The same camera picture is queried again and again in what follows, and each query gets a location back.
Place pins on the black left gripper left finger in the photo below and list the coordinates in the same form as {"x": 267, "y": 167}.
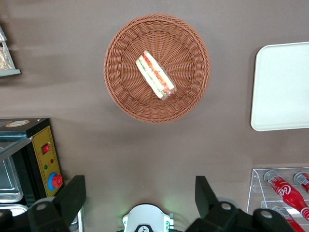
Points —
{"x": 65, "y": 200}

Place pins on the red cola bottle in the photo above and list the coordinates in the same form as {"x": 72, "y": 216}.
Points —
{"x": 303, "y": 180}
{"x": 289, "y": 220}
{"x": 287, "y": 193}

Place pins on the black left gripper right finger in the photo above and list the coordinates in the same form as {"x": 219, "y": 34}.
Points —
{"x": 212, "y": 212}

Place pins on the clear bag of snacks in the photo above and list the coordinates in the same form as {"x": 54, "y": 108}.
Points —
{"x": 3, "y": 59}

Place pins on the black food warmer yellow panel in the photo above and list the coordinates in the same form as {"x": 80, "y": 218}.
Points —
{"x": 41, "y": 145}

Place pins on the beige plastic tray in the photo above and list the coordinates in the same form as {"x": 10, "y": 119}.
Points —
{"x": 282, "y": 87}

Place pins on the clear acrylic bottle rack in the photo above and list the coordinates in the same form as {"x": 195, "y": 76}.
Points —
{"x": 257, "y": 183}

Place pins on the grey snack rack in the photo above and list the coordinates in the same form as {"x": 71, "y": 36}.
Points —
{"x": 9, "y": 72}

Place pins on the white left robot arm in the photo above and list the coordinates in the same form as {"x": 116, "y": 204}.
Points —
{"x": 144, "y": 217}

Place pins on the steel warmer pan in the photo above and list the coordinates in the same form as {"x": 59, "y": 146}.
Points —
{"x": 7, "y": 183}
{"x": 14, "y": 210}

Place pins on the round brown wicker basket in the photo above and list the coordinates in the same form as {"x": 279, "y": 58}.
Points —
{"x": 183, "y": 72}

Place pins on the triangle sandwich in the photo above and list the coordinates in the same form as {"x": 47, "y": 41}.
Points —
{"x": 154, "y": 75}

